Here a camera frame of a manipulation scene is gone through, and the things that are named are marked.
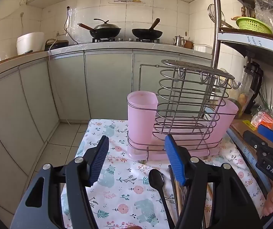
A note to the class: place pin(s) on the grey kitchen base cabinets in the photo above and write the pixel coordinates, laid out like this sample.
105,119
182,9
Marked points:
67,83

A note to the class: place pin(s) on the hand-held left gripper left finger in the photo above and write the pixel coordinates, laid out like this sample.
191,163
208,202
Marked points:
99,162

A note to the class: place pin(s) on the black plastic spoon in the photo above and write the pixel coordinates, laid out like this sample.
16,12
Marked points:
156,179

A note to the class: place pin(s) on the white rice cooker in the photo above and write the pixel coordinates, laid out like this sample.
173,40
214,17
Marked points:
30,43

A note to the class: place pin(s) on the pink plastic cup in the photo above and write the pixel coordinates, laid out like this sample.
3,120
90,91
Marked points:
141,121
224,121

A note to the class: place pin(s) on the clear jar with food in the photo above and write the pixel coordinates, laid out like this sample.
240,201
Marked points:
243,100

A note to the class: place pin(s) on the brown cardboard box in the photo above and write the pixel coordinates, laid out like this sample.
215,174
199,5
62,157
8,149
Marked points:
242,127

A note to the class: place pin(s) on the metal kitchen shelf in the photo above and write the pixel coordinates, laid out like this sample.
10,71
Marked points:
246,39

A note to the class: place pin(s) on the pink plastic drip tray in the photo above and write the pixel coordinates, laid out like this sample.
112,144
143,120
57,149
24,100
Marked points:
155,156

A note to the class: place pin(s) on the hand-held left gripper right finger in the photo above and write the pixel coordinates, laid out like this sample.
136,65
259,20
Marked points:
174,162

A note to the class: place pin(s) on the steel kettle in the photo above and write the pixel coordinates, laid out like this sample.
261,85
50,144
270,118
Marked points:
179,41

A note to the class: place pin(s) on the white rectangular container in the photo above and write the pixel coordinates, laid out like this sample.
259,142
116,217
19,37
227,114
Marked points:
202,48

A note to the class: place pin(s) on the gas stove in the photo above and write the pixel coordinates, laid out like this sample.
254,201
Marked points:
124,39

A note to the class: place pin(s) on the black wok with lid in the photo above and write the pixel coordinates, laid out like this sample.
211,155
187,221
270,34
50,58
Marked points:
105,29

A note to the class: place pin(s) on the dark countertop appliance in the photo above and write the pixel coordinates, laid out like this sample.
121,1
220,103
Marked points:
56,44

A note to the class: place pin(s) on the orange packet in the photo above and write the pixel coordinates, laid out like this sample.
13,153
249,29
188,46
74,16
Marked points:
263,120

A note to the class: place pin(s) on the floral elephant print tablecloth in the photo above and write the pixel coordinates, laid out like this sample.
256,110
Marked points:
117,188

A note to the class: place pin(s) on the brown bottles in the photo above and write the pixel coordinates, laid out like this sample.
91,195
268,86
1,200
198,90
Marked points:
244,10

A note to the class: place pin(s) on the green plastic basket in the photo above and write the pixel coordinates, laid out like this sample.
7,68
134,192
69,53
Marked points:
253,25

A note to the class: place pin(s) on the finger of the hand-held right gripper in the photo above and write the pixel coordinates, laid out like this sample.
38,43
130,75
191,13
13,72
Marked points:
267,133
253,139

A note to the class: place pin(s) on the brown clay pot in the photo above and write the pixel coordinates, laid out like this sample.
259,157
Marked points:
189,44

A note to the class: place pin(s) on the black blender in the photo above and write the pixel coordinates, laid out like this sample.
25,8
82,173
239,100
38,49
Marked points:
254,81

